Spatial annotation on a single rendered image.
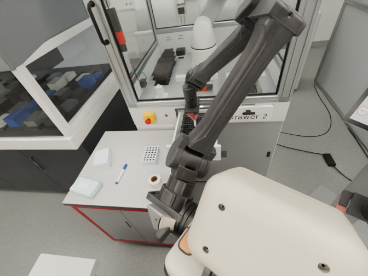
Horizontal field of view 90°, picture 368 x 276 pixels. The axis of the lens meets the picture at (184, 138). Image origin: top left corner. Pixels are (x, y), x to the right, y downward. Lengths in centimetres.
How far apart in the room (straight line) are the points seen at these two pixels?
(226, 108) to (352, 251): 29
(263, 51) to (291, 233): 31
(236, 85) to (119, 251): 166
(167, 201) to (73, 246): 166
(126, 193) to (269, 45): 94
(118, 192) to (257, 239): 92
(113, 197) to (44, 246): 122
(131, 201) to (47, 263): 42
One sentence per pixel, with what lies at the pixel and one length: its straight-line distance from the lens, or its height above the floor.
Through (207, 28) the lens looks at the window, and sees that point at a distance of 103.
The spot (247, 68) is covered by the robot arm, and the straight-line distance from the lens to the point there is 41.
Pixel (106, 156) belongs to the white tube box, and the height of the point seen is 81.
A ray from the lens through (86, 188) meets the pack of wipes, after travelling 118.
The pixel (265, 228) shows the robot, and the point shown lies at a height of 138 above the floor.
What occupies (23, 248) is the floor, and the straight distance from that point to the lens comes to 237.
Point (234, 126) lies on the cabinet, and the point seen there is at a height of 76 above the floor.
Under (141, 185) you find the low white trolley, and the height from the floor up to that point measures 76.
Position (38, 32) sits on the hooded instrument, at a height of 145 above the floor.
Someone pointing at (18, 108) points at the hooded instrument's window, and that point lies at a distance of 142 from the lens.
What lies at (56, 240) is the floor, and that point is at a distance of 220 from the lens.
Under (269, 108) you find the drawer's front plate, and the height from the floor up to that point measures 91.
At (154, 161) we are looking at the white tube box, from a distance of 112.
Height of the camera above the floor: 163
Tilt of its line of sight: 44 degrees down
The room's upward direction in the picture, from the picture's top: 11 degrees counter-clockwise
